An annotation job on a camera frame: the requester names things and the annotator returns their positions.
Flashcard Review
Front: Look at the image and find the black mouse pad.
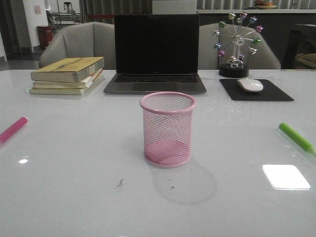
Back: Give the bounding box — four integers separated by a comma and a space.
220, 79, 294, 102

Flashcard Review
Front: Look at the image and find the fruit bowl on counter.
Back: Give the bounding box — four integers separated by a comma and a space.
254, 0, 277, 9

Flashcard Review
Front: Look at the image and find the grey armchair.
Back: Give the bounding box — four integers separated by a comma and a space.
198, 23, 281, 70
39, 22, 116, 70

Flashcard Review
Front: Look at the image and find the red bin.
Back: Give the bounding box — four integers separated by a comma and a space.
37, 26, 53, 49

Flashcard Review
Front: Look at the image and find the white computer mouse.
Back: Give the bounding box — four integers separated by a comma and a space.
237, 78, 264, 92

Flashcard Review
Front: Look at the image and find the grey right armchair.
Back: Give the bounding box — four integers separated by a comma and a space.
198, 23, 281, 70

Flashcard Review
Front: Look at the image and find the green highlighter pen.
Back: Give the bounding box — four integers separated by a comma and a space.
278, 122, 316, 156

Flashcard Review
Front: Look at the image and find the yellow top book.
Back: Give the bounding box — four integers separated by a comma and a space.
31, 57, 104, 82

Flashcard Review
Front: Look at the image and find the middle white book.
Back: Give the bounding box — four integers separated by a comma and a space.
33, 69, 103, 89

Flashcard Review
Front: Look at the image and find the grey open laptop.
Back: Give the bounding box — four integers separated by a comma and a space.
104, 14, 206, 94

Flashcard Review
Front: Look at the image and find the ferris wheel desk toy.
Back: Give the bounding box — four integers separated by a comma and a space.
213, 11, 263, 78

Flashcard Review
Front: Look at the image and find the grey left armchair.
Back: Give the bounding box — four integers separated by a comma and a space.
39, 22, 116, 70

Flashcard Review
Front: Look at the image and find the pink highlighter pen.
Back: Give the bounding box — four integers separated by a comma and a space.
0, 117, 28, 144

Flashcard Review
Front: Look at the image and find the pink mesh pen holder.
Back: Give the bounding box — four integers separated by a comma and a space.
140, 91, 197, 167

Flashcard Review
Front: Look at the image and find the bottom pale book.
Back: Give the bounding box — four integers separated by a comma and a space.
29, 77, 106, 96

